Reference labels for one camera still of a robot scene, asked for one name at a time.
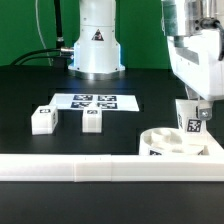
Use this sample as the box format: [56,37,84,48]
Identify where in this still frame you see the black cable bundle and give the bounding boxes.
[10,46,75,67]

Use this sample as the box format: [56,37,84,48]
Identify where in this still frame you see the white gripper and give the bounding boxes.
[167,33,224,121]

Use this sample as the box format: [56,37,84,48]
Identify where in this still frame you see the white round stool seat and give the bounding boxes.
[139,128,205,156]

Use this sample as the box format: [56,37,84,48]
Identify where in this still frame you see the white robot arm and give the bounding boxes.
[69,0,224,120]

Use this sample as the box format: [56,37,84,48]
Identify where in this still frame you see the white L-shaped fence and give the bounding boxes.
[0,136,224,182]

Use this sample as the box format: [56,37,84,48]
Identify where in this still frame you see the white marker sheet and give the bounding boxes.
[50,93,139,112]

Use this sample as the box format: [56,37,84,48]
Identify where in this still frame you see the thin white cable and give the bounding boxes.
[35,0,54,67]

